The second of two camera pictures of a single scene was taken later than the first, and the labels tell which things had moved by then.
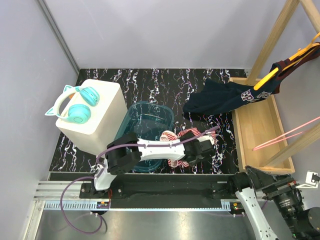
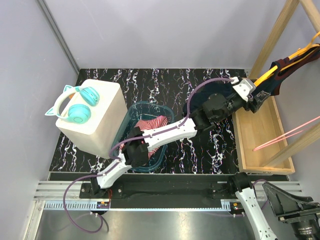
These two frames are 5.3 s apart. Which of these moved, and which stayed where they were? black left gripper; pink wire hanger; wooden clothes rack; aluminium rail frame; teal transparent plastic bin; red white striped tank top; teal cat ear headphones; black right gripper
Moved: red white striped tank top; black left gripper; black right gripper
Stayed: aluminium rail frame; teal transparent plastic bin; teal cat ear headphones; pink wire hanger; wooden clothes rack
